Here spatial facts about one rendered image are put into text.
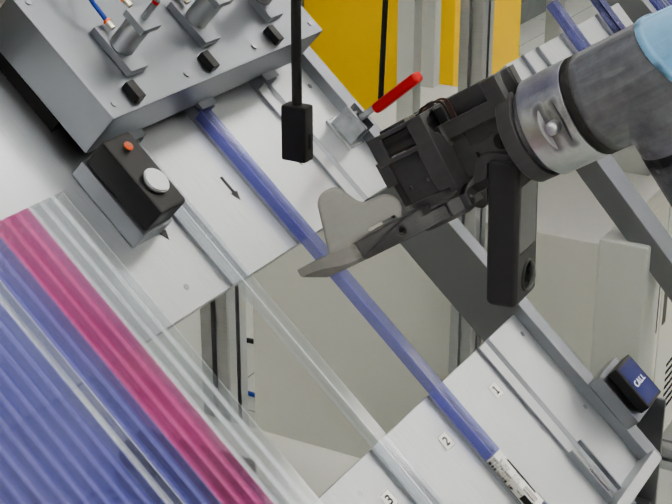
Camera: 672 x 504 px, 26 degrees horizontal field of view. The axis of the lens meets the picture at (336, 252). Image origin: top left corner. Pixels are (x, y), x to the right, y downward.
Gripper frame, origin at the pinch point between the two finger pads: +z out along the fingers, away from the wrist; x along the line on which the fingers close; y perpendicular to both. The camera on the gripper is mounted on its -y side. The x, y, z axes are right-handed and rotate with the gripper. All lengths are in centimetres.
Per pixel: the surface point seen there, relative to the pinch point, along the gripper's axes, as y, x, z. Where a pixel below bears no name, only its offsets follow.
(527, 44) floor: 1, -447, 191
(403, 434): -16.8, -3.8, 6.8
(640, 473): -33.9, -25.1, -0.1
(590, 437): -29.2, -25.9, 3.5
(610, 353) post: -30, -57, 14
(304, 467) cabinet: -23, -27, 39
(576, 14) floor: 2, -507, 192
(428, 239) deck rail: -5.4, -30.0, 11.9
